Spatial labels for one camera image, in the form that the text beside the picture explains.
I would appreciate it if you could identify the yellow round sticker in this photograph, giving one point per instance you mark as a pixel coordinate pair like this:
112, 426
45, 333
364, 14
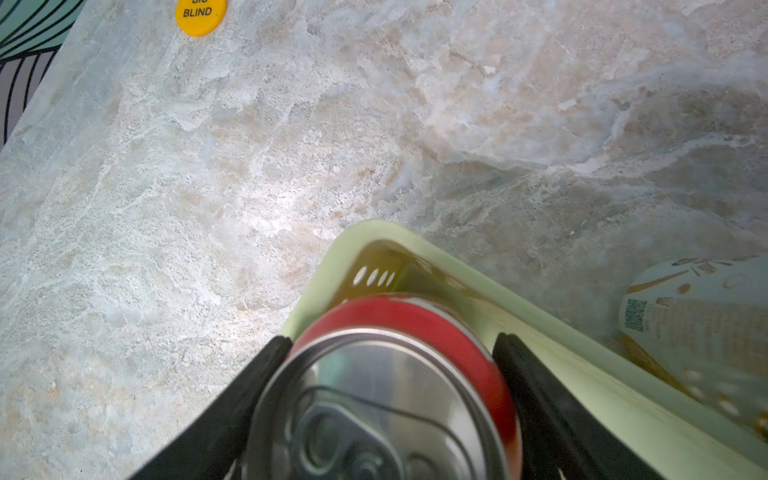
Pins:
198, 18

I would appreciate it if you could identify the green gold-top can back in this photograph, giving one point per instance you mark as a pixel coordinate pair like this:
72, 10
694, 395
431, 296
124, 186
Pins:
699, 324

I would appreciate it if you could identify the light green plastic basket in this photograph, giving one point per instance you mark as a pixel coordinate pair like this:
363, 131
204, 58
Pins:
677, 436

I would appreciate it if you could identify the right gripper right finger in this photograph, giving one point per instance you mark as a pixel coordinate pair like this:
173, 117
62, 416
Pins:
560, 437

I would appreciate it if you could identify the red cola can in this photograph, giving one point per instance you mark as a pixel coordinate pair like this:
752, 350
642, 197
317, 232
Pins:
385, 387

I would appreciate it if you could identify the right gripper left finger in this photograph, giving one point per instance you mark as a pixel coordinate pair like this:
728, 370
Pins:
210, 445

